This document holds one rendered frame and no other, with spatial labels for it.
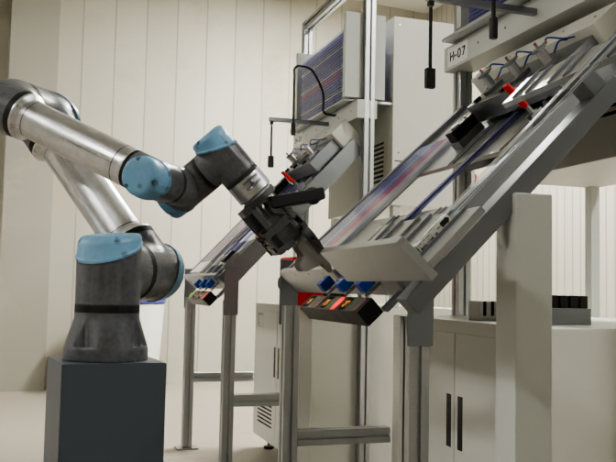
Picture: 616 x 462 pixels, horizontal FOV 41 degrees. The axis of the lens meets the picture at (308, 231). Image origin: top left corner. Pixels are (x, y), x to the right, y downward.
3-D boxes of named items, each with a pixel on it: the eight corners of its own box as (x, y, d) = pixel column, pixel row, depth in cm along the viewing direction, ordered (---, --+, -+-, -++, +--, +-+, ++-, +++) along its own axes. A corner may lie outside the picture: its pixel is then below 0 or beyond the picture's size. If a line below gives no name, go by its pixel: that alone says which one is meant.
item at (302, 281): (408, 296, 149) (383, 266, 148) (297, 292, 212) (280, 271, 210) (412, 291, 149) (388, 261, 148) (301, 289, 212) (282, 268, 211)
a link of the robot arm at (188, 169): (137, 185, 157) (179, 149, 154) (165, 192, 167) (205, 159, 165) (157, 218, 155) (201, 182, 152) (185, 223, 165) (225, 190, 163)
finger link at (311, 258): (313, 287, 163) (284, 252, 162) (335, 268, 165) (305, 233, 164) (319, 287, 160) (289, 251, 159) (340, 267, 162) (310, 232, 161)
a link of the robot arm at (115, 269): (60, 303, 146) (62, 228, 147) (102, 302, 159) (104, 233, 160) (118, 305, 143) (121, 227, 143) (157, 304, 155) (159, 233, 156)
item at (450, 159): (539, 162, 160) (524, 142, 159) (397, 196, 222) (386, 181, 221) (641, 61, 169) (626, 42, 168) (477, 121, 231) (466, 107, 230)
